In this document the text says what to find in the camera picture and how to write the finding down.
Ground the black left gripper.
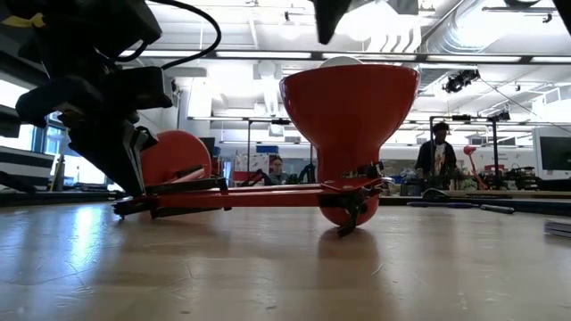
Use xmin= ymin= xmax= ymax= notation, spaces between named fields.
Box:
xmin=0 ymin=0 xmax=174 ymax=197

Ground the white lightbulb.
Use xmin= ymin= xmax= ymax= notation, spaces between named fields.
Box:
xmin=319 ymin=55 xmax=364 ymax=70

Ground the red desk lamp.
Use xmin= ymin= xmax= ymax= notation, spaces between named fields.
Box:
xmin=111 ymin=63 xmax=420 ymax=238

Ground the long ceiling light strip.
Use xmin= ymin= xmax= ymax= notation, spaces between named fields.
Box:
xmin=216 ymin=50 xmax=312 ymax=60
xmin=426 ymin=53 xmax=523 ymax=63
xmin=119 ymin=48 xmax=211 ymax=59

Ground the large glass window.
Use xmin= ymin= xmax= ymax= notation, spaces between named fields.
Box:
xmin=0 ymin=79 xmax=112 ymax=191

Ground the black computer monitor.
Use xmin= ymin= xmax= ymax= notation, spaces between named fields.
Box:
xmin=199 ymin=136 xmax=217 ymax=158

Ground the seated person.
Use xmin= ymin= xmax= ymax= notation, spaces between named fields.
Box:
xmin=266 ymin=154 xmax=289 ymax=186

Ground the yellow tape piece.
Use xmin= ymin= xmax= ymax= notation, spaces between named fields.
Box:
xmin=1 ymin=12 xmax=46 ymax=29

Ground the standing person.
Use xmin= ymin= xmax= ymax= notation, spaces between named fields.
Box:
xmin=414 ymin=120 xmax=459 ymax=191

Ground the purple pen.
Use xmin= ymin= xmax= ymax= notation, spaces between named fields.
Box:
xmin=406 ymin=201 xmax=478 ymax=210

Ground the black pen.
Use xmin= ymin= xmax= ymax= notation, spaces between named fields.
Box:
xmin=480 ymin=203 xmax=516 ymax=216

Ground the white-framed computer monitor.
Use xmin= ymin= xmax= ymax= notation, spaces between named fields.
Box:
xmin=533 ymin=127 xmax=571 ymax=182

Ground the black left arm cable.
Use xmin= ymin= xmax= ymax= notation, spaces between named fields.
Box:
xmin=113 ymin=0 xmax=223 ymax=71

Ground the silver ventilation duct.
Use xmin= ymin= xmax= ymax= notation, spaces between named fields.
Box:
xmin=418 ymin=0 xmax=523 ymax=57

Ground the black metal stand frame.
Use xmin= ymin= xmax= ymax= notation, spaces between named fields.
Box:
xmin=428 ymin=111 xmax=512 ymax=179

